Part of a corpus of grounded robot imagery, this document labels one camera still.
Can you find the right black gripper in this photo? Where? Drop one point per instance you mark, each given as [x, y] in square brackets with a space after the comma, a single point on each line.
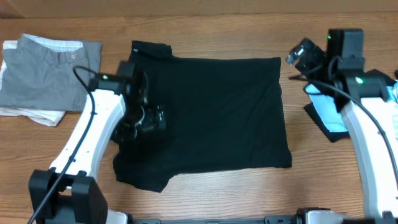
[311, 58]

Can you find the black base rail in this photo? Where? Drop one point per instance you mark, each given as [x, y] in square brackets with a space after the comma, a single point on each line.
[273, 219]

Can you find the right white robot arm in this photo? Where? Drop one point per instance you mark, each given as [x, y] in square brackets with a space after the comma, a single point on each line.
[361, 98]

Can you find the folded white garment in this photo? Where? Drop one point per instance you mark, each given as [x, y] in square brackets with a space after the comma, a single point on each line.
[45, 117]

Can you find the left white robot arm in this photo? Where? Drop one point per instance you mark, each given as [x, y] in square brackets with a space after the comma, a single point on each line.
[116, 108]

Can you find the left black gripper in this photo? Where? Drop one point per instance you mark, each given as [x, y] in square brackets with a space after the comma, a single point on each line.
[152, 122]

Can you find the folded grey shorts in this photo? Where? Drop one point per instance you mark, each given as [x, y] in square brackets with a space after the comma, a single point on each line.
[46, 74]

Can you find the black polo shirt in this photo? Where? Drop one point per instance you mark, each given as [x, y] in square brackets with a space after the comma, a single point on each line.
[220, 115]

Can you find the light blue t-shirt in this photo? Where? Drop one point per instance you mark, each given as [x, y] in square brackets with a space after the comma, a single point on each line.
[322, 111]

